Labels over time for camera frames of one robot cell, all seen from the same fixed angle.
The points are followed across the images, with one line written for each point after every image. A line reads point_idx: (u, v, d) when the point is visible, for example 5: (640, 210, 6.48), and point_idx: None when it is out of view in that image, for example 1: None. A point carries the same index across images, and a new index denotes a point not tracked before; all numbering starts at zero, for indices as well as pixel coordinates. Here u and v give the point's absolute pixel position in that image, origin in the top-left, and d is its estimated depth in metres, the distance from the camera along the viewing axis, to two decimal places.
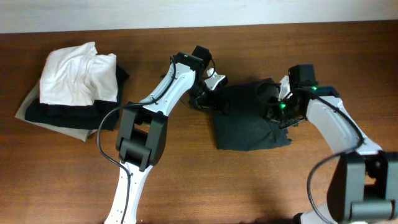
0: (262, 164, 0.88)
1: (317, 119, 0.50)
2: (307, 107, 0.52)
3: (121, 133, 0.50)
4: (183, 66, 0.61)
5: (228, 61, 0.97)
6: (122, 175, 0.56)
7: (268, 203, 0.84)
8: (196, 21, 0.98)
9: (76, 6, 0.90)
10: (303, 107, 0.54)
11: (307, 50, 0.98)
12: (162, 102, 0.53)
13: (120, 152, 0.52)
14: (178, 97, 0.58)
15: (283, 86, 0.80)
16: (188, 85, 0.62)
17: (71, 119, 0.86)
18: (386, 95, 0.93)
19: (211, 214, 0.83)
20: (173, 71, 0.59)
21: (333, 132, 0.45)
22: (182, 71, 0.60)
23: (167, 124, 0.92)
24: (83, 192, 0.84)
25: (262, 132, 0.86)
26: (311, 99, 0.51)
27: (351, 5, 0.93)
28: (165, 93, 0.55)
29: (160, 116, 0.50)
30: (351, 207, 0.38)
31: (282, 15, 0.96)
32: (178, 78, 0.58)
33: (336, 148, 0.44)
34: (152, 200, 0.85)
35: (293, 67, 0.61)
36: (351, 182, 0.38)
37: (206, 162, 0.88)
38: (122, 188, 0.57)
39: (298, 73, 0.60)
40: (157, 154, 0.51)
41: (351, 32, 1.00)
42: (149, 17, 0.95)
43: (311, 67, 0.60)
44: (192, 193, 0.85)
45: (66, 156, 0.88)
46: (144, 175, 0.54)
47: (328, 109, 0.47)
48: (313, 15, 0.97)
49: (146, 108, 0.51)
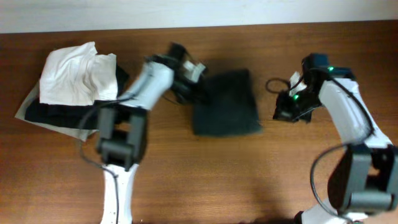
0: (262, 163, 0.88)
1: (329, 102, 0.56)
2: (322, 90, 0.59)
3: (101, 134, 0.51)
4: (158, 67, 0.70)
5: (228, 61, 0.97)
6: (108, 178, 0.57)
7: (268, 203, 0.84)
8: (196, 21, 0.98)
9: (77, 6, 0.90)
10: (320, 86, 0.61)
11: (307, 49, 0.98)
12: (141, 98, 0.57)
13: (102, 155, 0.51)
14: (157, 92, 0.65)
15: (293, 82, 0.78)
16: (163, 83, 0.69)
17: (71, 119, 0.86)
18: (386, 95, 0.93)
19: (211, 214, 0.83)
20: (148, 71, 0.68)
21: (343, 117, 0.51)
22: (158, 73, 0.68)
23: (166, 125, 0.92)
24: (82, 191, 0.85)
25: (240, 121, 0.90)
26: (326, 80, 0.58)
27: (350, 5, 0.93)
28: (142, 89, 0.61)
29: (140, 110, 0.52)
30: (351, 196, 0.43)
31: (281, 15, 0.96)
32: (155, 76, 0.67)
33: (344, 131, 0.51)
34: (152, 199, 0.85)
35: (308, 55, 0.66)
36: (354, 172, 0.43)
37: (206, 162, 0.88)
38: (109, 191, 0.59)
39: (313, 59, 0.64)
40: (140, 152, 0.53)
41: (351, 32, 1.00)
42: (149, 16, 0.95)
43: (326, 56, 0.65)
44: (192, 193, 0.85)
45: (66, 156, 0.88)
46: (129, 173, 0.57)
47: (341, 93, 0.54)
48: (313, 14, 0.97)
49: (125, 103, 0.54)
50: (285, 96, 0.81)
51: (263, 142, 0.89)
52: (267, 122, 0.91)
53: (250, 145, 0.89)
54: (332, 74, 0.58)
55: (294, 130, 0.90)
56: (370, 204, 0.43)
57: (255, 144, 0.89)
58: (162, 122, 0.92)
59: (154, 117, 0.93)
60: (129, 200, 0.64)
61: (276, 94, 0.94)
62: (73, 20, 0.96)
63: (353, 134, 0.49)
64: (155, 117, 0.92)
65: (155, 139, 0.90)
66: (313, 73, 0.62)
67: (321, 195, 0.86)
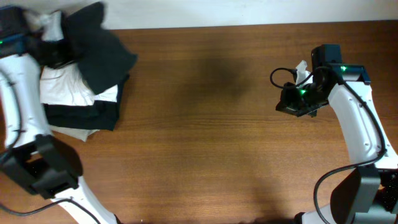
0: (262, 163, 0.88)
1: (339, 108, 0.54)
2: (332, 92, 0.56)
3: (23, 183, 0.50)
4: (18, 61, 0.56)
5: (228, 61, 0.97)
6: (66, 203, 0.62)
7: (268, 203, 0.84)
8: (195, 22, 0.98)
9: None
10: (329, 87, 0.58)
11: (306, 50, 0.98)
12: (27, 122, 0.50)
13: (39, 191, 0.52)
14: (38, 90, 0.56)
15: (300, 73, 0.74)
16: (37, 69, 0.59)
17: (70, 119, 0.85)
18: (385, 95, 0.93)
19: (211, 214, 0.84)
20: (5, 77, 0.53)
21: (353, 130, 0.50)
22: (10, 70, 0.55)
23: (165, 125, 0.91)
24: None
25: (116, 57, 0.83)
26: (337, 84, 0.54)
27: (350, 5, 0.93)
28: (31, 101, 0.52)
29: (40, 140, 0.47)
30: (354, 214, 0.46)
31: (281, 15, 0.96)
32: (20, 77, 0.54)
33: (353, 144, 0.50)
34: (151, 199, 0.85)
35: (319, 48, 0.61)
36: (360, 196, 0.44)
37: (205, 162, 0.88)
38: (73, 207, 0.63)
39: (324, 52, 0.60)
40: (74, 163, 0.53)
41: (350, 33, 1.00)
42: (149, 17, 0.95)
43: (337, 48, 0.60)
44: (192, 193, 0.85)
45: None
46: (80, 188, 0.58)
47: (354, 102, 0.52)
48: (314, 15, 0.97)
49: (18, 142, 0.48)
50: (291, 91, 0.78)
51: (262, 142, 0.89)
52: (267, 122, 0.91)
53: (250, 145, 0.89)
54: (344, 75, 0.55)
55: (294, 130, 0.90)
56: (372, 219, 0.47)
57: (255, 144, 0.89)
58: (161, 122, 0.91)
59: (154, 116, 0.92)
60: (96, 200, 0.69)
61: (276, 94, 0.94)
62: None
63: (361, 150, 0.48)
64: (155, 117, 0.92)
65: (155, 139, 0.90)
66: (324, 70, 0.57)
67: (321, 195, 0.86)
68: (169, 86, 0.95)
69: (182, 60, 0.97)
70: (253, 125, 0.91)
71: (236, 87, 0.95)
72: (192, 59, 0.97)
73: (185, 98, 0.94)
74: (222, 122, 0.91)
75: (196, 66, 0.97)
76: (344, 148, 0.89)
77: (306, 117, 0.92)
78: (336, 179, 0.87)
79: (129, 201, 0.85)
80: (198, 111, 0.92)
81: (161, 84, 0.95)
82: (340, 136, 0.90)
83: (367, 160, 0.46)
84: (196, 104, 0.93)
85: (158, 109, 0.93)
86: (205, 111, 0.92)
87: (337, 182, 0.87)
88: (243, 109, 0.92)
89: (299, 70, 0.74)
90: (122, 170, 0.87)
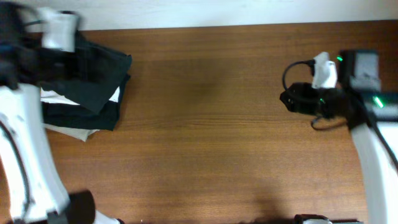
0: (262, 164, 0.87)
1: (372, 162, 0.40)
2: (355, 129, 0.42)
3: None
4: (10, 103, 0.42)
5: (228, 61, 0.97)
6: None
7: (268, 203, 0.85)
8: (194, 21, 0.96)
9: (74, 6, 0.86)
10: (352, 121, 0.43)
11: (306, 50, 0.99)
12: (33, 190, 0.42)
13: None
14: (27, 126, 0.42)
15: (320, 68, 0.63)
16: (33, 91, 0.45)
17: (70, 119, 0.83)
18: None
19: (211, 213, 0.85)
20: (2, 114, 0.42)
21: (378, 193, 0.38)
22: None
23: (166, 124, 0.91)
24: (84, 191, 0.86)
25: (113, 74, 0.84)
26: (365, 124, 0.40)
27: (352, 7, 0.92)
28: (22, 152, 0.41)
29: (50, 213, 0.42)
30: None
31: (282, 15, 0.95)
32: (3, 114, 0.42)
33: (377, 211, 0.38)
34: (152, 199, 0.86)
35: (350, 54, 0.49)
36: None
37: (206, 162, 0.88)
38: None
39: (355, 63, 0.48)
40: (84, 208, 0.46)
41: (351, 33, 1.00)
42: (148, 16, 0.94)
43: (372, 60, 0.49)
44: (191, 193, 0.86)
45: (68, 156, 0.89)
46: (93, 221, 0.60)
47: (383, 154, 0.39)
48: (315, 15, 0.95)
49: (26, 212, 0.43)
50: (306, 95, 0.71)
51: (262, 142, 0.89)
52: (267, 122, 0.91)
53: (250, 145, 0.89)
54: (377, 112, 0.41)
55: (295, 131, 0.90)
56: None
57: (255, 144, 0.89)
58: (163, 122, 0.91)
59: (154, 116, 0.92)
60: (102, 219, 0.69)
61: (276, 94, 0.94)
62: None
63: None
64: (155, 117, 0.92)
65: (154, 140, 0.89)
66: (353, 100, 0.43)
67: (321, 195, 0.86)
68: (168, 85, 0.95)
69: (183, 60, 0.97)
70: (253, 126, 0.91)
71: (236, 87, 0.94)
72: (192, 59, 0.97)
73: (185, 98, 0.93)
74: (222, 122, 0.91)
75: (196, 66, 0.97)
76: (345, 148, 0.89)
77: None
78: (337, 179, 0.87)
79: (130, 201, 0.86)
80: (198, 112, 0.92)
81: (161, 84, 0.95)
82: (341, 136, 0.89)
83: None
84: (196, 104, 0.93)
85: (158, 109, 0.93)
86: (206, 111, 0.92)
87: (338, 183, 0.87)
88: (243, 109, 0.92)
89: (319, 65, 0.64)
90: (122, 170, 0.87)
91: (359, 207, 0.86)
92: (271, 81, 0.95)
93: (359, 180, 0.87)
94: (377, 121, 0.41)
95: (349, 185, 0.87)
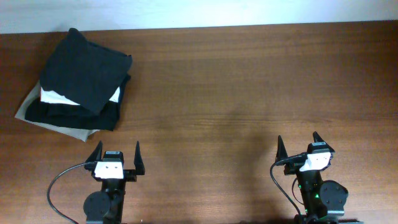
0: (261, 165, 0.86)
1: (323, 190, 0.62)
2: (302, 171, 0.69)
3: None
4: None
5: (229, 61, 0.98)
6: None
7: (268, 203, 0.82)
8: (196, 22, 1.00)
9: (78, 7, 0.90)
10: (301, 171, 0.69)
11: (306, 50, 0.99)
12: None
13: None
14: None
15: (320, 152, 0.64)
16: None
17: (71, 119, 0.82)
18: (386, 95, 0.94)
19: (212, 213, 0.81)
20: None
21: None
22: None
23: (166, 124, 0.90)
24: (76, 193, 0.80)
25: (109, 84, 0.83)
26: (302, 170, 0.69)
27: (345, 8, 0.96)
28: None
29: None
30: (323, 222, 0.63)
31: (280, 16, 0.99)
32: None
33: None
34: (152, 199, 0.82)
35: (316, 137, 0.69)
36: (324, 219, 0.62)
37: (206, 162, 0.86)
38: None
39: (318, 139, 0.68)
40: None
41: (348, 33, 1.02)
42: (150, 17, 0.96)
43: (322, 142, 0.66)
44: (192, 193, 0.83)
45: (61, 155, 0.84)
46: None
47: (324, 185, 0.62)
48: (311, 16, 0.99)
49: None
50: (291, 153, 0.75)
51: (264, 141, 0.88)
52: (267, 121, 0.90)
53: (250, 145, 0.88)
54: (300, 167, 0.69)
55: (294, 130, 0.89)
56: None
57: (255, 144, 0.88)
58: (163, 122, 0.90)
59: (154, 116, 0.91)
60: None
61: (277, 95, 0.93)
62: (74, 22, 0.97)
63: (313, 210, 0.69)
64: (154, 117, 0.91)
65: (153, 139, 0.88)
66: (306, 159, 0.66)
67: None
68: (169, 86, 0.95)
69: (183, 60, 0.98)
70: (253, 126, 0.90)
71: (237, 87, 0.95)
72: (193, 59, 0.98)
73: (184, 98, 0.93)
74: (223, 123, 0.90)
75: (196, 66, 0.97)
76: (345, 148, 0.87)
77: (307, 117, 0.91)
78: (339, 178, 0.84)
79: (129, 201, 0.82)
80: (199, 112, 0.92)
81: (161, 85, 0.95)
82: (339, 136, 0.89)
83: (333, 212, 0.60)
84: (196, 104, 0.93)
85: (158, 108, 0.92)
86: (207, 111, 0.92)
87: (342, 182, 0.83)
88: (243, 109, 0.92)
89: (319, 150, 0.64)
90: None
91: (359, 206, 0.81)
92: (271, 82, 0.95)
93: (359, 180, 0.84)
94: (303, 171, 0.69)
95: (354, 185, 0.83)
